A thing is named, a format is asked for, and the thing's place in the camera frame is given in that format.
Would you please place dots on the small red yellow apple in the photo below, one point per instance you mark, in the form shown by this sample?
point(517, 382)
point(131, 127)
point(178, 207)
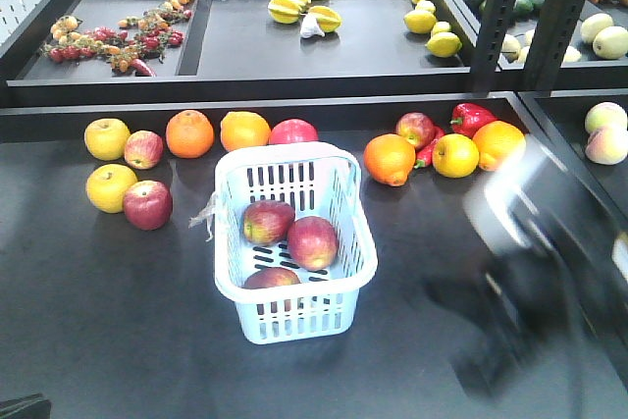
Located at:
point(417, 128)

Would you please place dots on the pink apple left group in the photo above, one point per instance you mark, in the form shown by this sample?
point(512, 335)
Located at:
point(144, 150)

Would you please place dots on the round orange right group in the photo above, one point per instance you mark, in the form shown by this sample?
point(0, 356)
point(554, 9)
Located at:
point(498, 142)

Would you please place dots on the black wooden display stand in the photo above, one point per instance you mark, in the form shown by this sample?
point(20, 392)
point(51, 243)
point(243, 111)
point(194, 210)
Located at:
point(449, 260)

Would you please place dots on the red bell pepper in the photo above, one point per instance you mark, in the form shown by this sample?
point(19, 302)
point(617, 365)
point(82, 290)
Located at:
point(467, 118)

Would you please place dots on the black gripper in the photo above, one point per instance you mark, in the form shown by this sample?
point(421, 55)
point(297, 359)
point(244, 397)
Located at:
point(516, 302)

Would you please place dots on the large red apple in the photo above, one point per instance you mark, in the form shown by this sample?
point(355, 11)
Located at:
point(293, 131)

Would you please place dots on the red apple left group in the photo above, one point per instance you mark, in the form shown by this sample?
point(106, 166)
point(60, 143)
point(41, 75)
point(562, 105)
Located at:
point(148, 205)

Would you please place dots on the red chili pepper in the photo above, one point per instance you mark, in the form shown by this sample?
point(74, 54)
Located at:
point(424, 157)

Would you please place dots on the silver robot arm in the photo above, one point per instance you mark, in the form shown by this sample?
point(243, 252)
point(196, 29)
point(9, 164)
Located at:
point(536, 206)

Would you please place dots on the white garlic bulb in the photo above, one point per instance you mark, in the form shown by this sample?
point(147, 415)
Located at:
point(310, 28)

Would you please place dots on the yellow apple front left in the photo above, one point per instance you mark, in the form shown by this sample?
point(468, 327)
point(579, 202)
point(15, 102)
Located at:
point(106, 186)

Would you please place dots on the yellow apple right group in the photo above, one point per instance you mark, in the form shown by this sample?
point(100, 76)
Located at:
point(455, 156)

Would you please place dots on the light blue plastic basket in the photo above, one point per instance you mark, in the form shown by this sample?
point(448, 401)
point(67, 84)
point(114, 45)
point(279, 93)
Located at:
point(315, 179)

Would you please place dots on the orange with stem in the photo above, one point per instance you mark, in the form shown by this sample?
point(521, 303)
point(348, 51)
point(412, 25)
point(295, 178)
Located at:
point(389, 159)

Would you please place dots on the cherry tomato pile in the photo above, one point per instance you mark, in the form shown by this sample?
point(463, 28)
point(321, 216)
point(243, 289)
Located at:
point(128, 47)

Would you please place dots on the yellow apple back left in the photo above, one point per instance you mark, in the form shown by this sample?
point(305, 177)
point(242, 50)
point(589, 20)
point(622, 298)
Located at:
point(105, 139)

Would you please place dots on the pale peach fruit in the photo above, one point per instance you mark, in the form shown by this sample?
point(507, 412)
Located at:
point(607, 145)
point(605, 114)

